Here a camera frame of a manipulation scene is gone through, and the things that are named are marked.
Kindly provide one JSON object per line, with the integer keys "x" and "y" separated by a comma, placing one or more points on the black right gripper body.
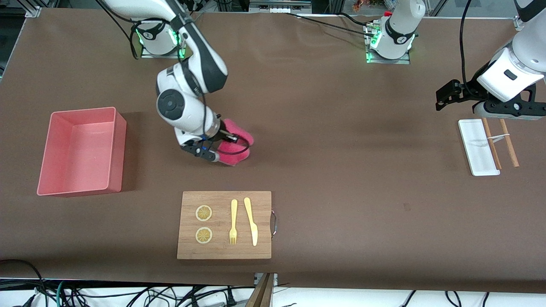
{"x": 224, "y": 133}

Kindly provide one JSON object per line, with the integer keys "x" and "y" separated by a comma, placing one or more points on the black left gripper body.
{"x": 468, "y": 90}

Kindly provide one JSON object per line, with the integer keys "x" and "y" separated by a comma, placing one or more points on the pink and grey cloth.
{"x": 239, "y": 160}

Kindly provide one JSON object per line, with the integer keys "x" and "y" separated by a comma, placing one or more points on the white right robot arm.
{"x": 183, "y": 106}

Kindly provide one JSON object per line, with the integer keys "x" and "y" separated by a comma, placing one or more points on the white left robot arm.
{"x": 512, "y": 68}

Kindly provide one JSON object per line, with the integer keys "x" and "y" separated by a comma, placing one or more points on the white rectangular tray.
{"x": 475, "y": 157}

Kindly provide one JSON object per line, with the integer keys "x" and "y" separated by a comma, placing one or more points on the yellow plastic fork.
{"x": 233, "y": 209}

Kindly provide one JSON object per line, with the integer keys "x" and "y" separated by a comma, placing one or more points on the lemon slice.
{"x": 204, "y": 213}
{"x": 204, "y": 235}

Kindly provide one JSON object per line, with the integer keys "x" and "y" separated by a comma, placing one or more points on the yellow plastic knife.
{"x": 251, "y": 221}

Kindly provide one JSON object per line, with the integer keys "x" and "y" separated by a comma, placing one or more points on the wooden cutting board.
{"x": 187, "y": 251}

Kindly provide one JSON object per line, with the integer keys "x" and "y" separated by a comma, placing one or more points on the pink plastic bin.
{"x": 85, "y": 149}

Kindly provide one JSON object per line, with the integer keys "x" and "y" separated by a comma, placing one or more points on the wooden plank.
{"x": 261, "y": 294}

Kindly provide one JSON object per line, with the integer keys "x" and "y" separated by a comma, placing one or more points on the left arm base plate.
{"x": 373, "y": 60}

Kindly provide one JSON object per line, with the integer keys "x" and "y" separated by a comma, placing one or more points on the aluminium frame corner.
{"x": 522, "y": 19}
{"x": 33, "y": 9}

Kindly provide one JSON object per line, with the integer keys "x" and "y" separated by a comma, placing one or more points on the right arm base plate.
{"x": 147, "y": 54}

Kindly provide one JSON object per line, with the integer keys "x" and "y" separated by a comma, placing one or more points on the grey metal rail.
{"x": 277, "y": 3}

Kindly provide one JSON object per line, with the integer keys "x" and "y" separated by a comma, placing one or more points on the metal bracket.
{"x": 257, "y": 279}

